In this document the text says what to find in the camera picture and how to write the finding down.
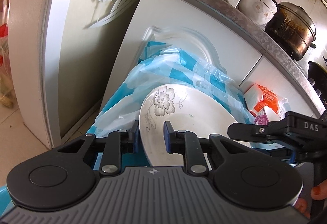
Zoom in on steel countertop edge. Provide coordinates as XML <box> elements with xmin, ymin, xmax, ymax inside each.
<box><xmin>136</xmin><ymin>0</ymin><xmax>327</xmax><ymax>118</ymax></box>

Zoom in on black wok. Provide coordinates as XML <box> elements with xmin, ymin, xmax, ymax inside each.
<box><xmin>308</xmin><ymin>61</ymin><xmax>327</xmax><ymax>105</ymax></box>

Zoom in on right hand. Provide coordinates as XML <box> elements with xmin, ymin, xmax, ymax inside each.
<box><xmin>294</xmin><ymin>180</ymin><xmax>327</xmax><ymax>218</ymax></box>

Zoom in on white floral ceramic bowl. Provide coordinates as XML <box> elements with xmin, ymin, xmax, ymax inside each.
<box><xmin>238</xmin><ymin>0</ymin><xmax>278</xmax><ymax>26</ymax></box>

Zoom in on dark metal stockpot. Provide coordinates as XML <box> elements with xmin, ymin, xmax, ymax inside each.
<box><xmin>265</xmin><ymin>2</ymin><xmax>316</xmax><ymax>61</ymax></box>

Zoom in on white floral plate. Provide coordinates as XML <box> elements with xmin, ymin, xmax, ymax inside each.
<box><xmin>139</xmin><ymin>84</ymin><xmax>236</xmax><ymax>166</ymax></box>

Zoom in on refrigerator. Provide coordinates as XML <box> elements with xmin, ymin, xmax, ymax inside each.
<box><xmin>9</xmin><ymin>0</ymin><xmax>139</xmax><ymax>148</ymax></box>

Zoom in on blue checkered tablecloth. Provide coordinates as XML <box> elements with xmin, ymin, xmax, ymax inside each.
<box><xmin>0</xmin><ymin>40</ymin><xmax>256</xmax><ymax>209</ymax></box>

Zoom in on orange white package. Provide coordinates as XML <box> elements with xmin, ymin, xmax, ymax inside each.
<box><xmin>244</xmin><ymin>84</ymin><xmax>291</xmax><ymax>124</ymax></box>

